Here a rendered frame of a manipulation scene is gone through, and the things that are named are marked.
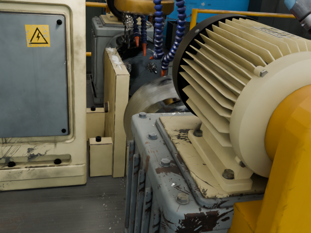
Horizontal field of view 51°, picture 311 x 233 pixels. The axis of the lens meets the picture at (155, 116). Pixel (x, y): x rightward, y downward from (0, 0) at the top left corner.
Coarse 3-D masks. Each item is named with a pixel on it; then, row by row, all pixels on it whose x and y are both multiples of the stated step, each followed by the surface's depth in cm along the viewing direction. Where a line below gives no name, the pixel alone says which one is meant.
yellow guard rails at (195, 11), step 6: (90, 6) 310; (96, 6) 310; (102, 6) 311; (192, 12) 333; (198, 12) 334; (204, 12) 335; (210, 12) 336; (216, 12) 337; (222, 12) 338; (228, 12) 339; (234, 12) 341; (240, 12) 342; (246, 12) 344; (252, 12) 346; (258, 12) 347; (264, 12) 350; (192, 18) 334; (192, 24) 336; (90, 54) 328
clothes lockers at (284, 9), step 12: (252, 0) 608; (264, 0) 577; (276, 0) 582; (276, 12) 592; (288, 12) 591; (264, 24) 596; (276, 24) 600; (288, 24) 599; (300, 24) 612; (300, 36) 622
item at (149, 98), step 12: (144, 84) 86; (156, 84) 82; (168, 84) 81; (132, 96) 86; (144, 96) 80; (156, 96) 77; (168, 96) 75; (132, 108) 82; (144, 108) 76; (156, 108) 73; (168, 108) 72; (180, 108) 71
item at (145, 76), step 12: (120, 36) 133; (132, 36) 128; (120, 48) 123; (132, 48) 124; (132, 60) 126; (144, 60) 127; (156, 60) 128; (132, 72) 128; (144, 72) 129; (156, 72) 131; (132, 84) 130
